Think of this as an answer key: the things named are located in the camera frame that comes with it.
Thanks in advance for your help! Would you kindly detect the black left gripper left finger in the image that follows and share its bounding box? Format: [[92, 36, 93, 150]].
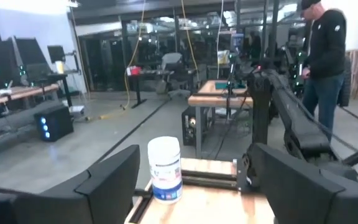
[[0, 144, 141, 224]]

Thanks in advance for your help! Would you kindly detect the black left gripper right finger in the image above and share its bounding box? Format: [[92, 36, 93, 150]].
[[250, 142, 358, 224]]

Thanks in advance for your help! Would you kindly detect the computer tower with blue lights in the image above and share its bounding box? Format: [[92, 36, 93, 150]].
[[33, 105, 75, 143]]

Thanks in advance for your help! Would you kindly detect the wooden workbench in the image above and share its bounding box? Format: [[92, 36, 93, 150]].
[[0, 83, 60, 166]]

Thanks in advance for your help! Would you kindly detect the black standing desk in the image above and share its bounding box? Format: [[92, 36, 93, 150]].
[[128, 70, 198, 110]]

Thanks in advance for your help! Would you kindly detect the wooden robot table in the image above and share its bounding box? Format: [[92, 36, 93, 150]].
[[187, 79, 254, 159]]

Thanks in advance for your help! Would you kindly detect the green cutting mat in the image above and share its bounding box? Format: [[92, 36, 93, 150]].
[[214, 81, 247, 90]]

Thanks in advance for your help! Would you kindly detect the black computer tower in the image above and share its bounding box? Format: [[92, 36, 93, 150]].
[[181, 105, 198, 147]]

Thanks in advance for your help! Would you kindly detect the red box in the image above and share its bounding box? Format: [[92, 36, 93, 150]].
[[126, 65, 142, 77]]

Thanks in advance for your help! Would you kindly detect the black monitor back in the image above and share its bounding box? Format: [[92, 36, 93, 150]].
[[0, 37, 23, 88], [14, 36, 53, 83]]

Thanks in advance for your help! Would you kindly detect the small black monitor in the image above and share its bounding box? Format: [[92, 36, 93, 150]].
[[47, 45, 67, 65]]

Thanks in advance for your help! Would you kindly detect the person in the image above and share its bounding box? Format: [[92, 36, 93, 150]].
[[300, 0, 347, 141]]

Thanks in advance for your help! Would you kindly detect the grey office chair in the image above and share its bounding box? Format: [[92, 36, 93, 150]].
[[157, 52, 195, 99]]

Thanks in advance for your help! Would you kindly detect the yellow hanging cable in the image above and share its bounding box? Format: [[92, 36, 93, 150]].
[[85, 0, 147, 122], [180, 0, 200, 82]]

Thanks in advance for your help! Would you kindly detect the white hanging cable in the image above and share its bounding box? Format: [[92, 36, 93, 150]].
[[215, 0, 225, 80]]

